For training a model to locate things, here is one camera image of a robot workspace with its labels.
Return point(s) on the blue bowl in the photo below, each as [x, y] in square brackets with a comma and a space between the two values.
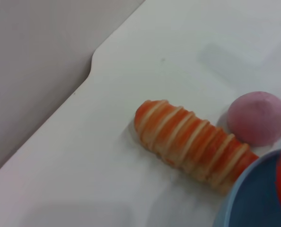
[249, 196]

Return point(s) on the orange striped toy bread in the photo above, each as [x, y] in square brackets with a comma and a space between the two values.
[190, 142]

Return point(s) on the pink toy bun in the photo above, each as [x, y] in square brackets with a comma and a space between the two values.
[256, 118]

